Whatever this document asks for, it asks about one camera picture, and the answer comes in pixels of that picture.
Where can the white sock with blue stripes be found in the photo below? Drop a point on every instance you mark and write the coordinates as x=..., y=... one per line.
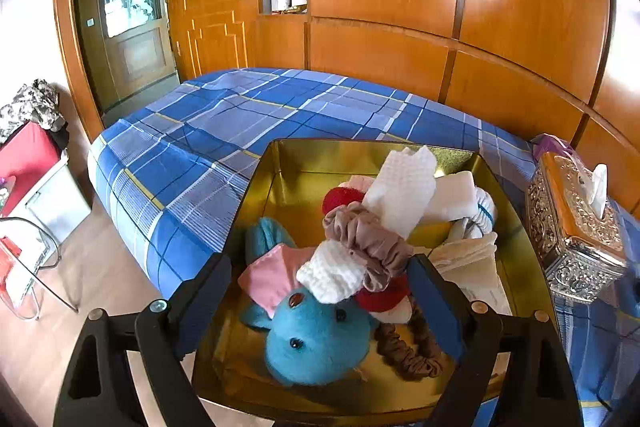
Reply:
x=482, y=209

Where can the red plush doll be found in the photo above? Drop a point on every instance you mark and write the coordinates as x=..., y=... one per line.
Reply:
x=340, y=199

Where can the brown scrunchie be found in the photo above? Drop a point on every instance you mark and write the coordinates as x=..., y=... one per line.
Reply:
x=415, y=357
x=370, y=242

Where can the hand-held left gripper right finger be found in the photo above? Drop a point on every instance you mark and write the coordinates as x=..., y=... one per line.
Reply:
x=435, y=307

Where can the white storage box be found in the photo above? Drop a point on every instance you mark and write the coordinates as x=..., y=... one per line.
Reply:
x=55, y=207

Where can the wooden door with glass pane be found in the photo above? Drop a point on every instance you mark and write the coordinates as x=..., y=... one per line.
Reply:
x=132, y=17

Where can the white tissue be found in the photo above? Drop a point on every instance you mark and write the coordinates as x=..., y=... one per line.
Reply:
x=597, y=189

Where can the teal plush rabbit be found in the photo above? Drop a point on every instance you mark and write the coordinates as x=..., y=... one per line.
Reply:
x=315, y=342

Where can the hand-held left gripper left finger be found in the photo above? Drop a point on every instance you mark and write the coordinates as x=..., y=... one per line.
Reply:
x=200, y=307

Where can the purple paper carton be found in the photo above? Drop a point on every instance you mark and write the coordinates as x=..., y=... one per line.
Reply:
x=550, y=144

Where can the bed with blue plaid sheet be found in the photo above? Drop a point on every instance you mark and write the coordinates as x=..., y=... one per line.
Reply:
x=225, y=117

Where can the gold metal tin box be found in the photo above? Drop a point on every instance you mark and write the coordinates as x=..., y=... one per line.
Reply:
x=300, y=177

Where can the white sock bundle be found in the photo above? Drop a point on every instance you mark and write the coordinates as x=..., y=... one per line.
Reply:
x=470, y=257

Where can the silver embossed tissue box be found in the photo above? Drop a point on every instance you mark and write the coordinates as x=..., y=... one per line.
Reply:
x=570, y=232

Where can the clear plastic bag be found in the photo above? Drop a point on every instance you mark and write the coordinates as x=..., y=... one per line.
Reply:
x=492, y=297

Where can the patterned dark cloth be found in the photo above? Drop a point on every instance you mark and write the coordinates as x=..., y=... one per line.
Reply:
x=30, y=104

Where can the pink fuzzy banded sock roll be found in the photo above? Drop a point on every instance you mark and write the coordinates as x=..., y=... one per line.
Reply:
x=357, y=182

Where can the red box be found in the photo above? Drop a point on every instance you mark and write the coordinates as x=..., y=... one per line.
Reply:
x=25, y=157

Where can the white waffle cloth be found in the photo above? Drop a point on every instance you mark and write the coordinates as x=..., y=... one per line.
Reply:
x=330, y=272
x=400, y=192

